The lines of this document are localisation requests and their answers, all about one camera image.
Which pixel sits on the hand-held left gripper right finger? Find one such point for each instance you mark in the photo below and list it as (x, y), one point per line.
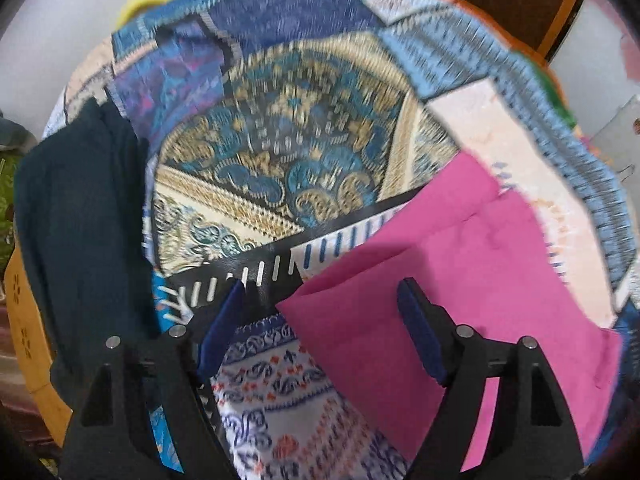
(420, 330)

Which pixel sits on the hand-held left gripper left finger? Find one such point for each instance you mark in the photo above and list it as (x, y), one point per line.
(220, 330)

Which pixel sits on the pink pants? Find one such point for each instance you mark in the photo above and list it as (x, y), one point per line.
(400, 270)

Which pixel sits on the black pants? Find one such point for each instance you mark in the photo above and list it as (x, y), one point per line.
(80, 220)

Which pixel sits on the wooden lap desk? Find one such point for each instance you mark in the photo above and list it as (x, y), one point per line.
(30, 340)

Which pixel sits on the patchwork printed blanket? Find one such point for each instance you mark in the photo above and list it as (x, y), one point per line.
(310, 135)

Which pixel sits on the green fabric bag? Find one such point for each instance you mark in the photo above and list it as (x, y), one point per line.
(6, 190)

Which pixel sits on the green cloth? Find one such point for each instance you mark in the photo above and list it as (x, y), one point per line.
(555, 90)

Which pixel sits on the white suitcase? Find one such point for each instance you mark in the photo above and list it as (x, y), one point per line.
(617, 135)

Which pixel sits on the grey pillow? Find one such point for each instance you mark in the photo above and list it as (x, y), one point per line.
(12, 132)

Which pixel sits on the yellow foam arch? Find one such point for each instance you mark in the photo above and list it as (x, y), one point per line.
(142, 2)

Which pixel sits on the brown wooden door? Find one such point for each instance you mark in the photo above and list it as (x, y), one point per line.
(520, 0)

